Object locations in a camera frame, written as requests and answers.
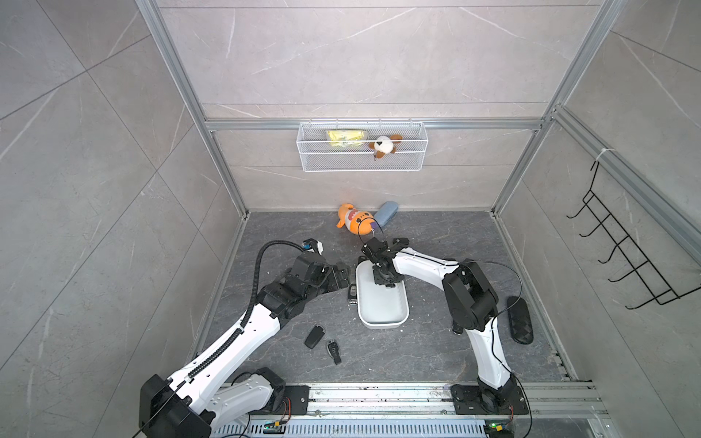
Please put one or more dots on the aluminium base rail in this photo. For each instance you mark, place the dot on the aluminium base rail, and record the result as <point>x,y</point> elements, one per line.
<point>564,409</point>

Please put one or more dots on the black silver key front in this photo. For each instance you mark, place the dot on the black silver key front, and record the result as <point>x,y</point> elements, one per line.
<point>333,350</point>

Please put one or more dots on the black oval object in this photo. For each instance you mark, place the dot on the black oval object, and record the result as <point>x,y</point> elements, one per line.
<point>520,322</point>

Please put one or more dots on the brown white plush dog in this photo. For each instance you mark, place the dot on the brown white plush dog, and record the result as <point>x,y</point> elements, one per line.
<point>385,145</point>

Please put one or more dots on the blue grey pouch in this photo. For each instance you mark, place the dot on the blue grey pouch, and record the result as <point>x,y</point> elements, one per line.
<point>386,213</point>

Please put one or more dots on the white storage box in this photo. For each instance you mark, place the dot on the white storage box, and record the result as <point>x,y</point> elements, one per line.
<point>379,307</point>

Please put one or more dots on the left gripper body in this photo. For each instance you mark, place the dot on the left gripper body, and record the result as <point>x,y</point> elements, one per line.
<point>328,283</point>

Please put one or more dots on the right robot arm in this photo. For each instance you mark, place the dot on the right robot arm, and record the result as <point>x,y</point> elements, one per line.
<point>473,306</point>

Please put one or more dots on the yellow item in basket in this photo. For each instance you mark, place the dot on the yellow item in basket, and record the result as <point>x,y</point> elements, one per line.
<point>346,138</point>

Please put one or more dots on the large black key front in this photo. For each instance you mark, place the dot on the large black key front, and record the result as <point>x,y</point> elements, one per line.
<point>315,336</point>

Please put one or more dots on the white wire wall basket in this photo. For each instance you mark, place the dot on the white wire wall basket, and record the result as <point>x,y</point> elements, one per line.
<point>316,155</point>

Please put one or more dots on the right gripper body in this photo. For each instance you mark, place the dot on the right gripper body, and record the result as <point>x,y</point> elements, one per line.
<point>381,279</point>

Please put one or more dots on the black key with buttons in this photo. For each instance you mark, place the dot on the black key with buttons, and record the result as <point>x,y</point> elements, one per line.
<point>352,295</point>

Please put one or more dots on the orange plush toy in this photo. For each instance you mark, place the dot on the orange plush toy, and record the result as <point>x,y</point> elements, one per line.
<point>358,222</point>

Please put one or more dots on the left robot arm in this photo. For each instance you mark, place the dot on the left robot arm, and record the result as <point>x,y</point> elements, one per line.
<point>195,400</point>

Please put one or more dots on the black wall hook rack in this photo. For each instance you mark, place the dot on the black wall hook rack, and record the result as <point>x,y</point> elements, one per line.
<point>655,286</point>

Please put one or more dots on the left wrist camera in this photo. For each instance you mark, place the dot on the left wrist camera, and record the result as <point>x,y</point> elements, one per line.
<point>313,245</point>

